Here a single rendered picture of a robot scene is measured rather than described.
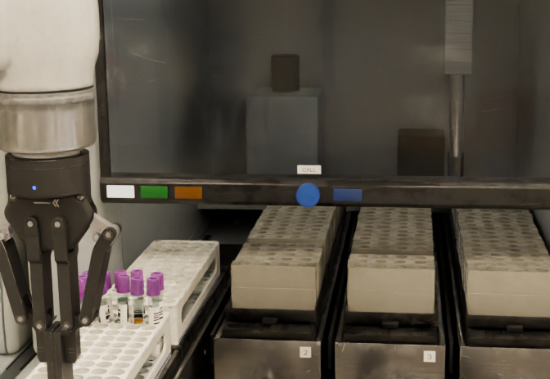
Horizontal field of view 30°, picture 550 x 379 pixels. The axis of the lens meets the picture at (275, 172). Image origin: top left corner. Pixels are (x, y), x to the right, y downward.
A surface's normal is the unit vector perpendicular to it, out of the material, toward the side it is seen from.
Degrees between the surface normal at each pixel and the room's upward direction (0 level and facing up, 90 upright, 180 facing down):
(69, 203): 90
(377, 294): 90
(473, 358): 90
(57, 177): 90
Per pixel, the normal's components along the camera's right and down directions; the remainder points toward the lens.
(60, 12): 0.52, 0.15
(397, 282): -0.14, 0.20
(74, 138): 0.69, 0.14
